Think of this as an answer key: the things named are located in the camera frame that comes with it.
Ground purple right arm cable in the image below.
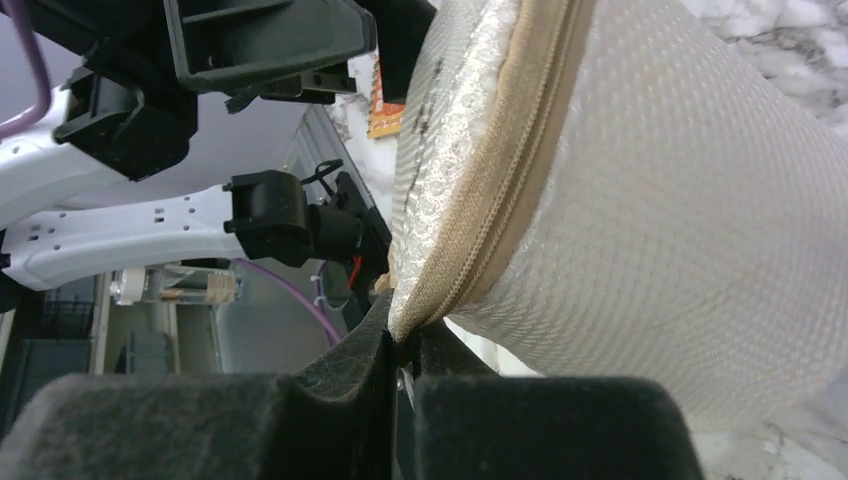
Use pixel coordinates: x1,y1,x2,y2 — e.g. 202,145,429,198
231,258,346,347

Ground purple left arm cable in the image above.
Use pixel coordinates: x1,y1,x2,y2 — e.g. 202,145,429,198
0,0,53,142

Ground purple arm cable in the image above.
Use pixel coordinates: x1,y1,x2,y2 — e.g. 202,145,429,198
0,0,53,142
231,258,346,347

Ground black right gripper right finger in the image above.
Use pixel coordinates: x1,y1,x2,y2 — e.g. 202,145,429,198
398,322,703,479

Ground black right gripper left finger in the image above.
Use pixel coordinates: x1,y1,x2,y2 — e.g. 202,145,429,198
1,292,396,479

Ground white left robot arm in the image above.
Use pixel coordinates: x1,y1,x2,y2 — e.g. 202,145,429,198
1,1,435,311

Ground orange small booklet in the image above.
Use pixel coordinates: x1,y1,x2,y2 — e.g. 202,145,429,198
367,57,404,140

